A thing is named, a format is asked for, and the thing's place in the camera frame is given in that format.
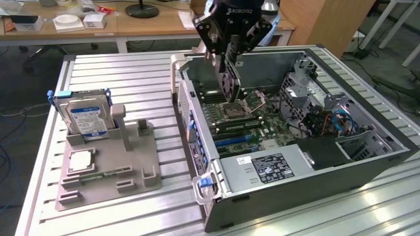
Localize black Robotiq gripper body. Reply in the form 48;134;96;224
207;0;266;43

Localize graphics card with metal bracket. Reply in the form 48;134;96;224
204;34;243;103

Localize black RAM slot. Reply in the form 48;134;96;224
200;94;251;104
210;116;260;125
198;87;250;96

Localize long black expansion slot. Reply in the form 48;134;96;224
212;129;254;137

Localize blue expansion slot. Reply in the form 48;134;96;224
212;136;251;146

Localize white papers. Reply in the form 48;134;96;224
178;10;202;30

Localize brown cardboard box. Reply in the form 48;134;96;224
190;0;211;18

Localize black lamp base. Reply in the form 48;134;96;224
126;0;160;18

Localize wooden cabinet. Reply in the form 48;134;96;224
280;0;378;54

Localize metal socket cover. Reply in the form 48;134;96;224
242;89;267;115

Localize metal disk bay cage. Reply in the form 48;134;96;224
279;58;354;138

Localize CPU socket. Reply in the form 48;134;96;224
219;99;254;121

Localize small white box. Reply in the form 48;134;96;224
82;13;108;30

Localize green RAM stick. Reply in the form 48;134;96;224
215;120;264;134
79;171;122;184

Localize green motherboard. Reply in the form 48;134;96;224
196;81;299;159

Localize white round plastic holder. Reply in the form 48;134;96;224
52;13;86;33

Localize wooden desk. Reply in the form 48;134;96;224
0;0;296;54

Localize hard disk with blue caddy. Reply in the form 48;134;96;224
47;87;116;143

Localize black chair base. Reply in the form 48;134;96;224
19;44;99;73

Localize white box with black top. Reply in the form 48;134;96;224
10;15;44;32

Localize silver power supply unit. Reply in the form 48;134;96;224
219;144;316;194

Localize grey plastic parts rack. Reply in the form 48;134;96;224
54;103;164;212

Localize clear plastic bag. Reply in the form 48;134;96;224
0;0;27;16

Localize silver CPU chip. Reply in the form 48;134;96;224
70;151;92;170

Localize open dark grey PC case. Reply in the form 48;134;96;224
170;48;420;233

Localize white table frame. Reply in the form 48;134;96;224
359;0;420;67

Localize black wire bundle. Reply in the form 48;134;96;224
284;114;332;138

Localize blue wire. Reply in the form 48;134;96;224
331;110;359;136

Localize grey disk bay bracket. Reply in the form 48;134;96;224
335;130;395;163

